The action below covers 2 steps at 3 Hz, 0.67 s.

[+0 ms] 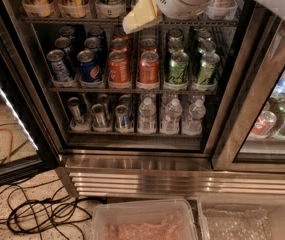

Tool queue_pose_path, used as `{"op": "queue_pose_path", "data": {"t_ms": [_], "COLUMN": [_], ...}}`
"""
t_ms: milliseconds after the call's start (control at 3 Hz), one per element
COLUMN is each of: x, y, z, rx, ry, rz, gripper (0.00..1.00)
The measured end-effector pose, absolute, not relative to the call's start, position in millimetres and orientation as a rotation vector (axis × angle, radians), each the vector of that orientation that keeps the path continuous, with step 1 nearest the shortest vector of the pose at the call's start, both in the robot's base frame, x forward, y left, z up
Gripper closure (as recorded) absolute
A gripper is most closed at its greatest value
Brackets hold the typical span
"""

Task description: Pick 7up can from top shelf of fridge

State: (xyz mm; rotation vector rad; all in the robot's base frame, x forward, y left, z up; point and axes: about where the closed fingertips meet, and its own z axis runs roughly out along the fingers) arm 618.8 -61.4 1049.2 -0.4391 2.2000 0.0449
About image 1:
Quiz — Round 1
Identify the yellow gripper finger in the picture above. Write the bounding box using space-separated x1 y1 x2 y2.
122 0 162 34

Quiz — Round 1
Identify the white blue can right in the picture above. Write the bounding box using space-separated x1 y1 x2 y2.
204 0 237 20

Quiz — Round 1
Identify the orange soda can right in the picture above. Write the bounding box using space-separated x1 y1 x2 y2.
137 51 160 90

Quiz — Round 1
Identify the orange soda can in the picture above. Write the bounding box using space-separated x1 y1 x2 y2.
137 51 160 90
108 50 132 89

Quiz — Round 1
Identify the orange soda can left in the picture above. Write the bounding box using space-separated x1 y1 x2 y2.
108 50 132 89

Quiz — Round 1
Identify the green soda can left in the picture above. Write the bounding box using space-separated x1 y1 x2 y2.
164 52 189 90

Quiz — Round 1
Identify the green soda can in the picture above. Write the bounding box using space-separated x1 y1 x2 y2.
193 52 220 91
164 52 189 90

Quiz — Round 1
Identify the blue pepsi can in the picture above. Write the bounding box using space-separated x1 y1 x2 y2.
77 50 103 88

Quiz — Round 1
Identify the green soda can right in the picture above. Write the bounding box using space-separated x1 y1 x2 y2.
193 52 220 91

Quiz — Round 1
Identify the slim blue silver can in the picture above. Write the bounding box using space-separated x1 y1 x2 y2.
115 105 133 133

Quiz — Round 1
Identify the silver diet pepsi can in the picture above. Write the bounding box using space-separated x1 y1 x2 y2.
46 49 74 87

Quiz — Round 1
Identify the slim silver can middle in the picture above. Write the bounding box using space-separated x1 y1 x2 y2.
92 103 111 132

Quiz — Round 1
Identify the open fridge glass door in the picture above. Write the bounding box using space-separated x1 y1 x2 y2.
0 0 58 186

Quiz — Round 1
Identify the water bottle left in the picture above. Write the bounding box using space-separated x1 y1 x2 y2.
138 97 156 134

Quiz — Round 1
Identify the water bottle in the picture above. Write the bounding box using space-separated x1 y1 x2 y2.
138 97 156 134
160 98 183 135
182 99 206 136

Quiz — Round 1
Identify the water bottle middle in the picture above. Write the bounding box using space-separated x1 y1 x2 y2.
160 98 183 135

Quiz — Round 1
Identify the water bottle right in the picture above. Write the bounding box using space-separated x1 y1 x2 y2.
182 99 206 136

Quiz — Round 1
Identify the clear bin pink wrap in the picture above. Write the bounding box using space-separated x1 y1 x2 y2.
91 199 198 240

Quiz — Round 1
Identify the clear bin bubble wrap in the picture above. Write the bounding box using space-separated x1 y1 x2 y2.
197 194 285 240

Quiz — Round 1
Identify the black cable tangle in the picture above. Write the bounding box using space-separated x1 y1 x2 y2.
0 175 100 240

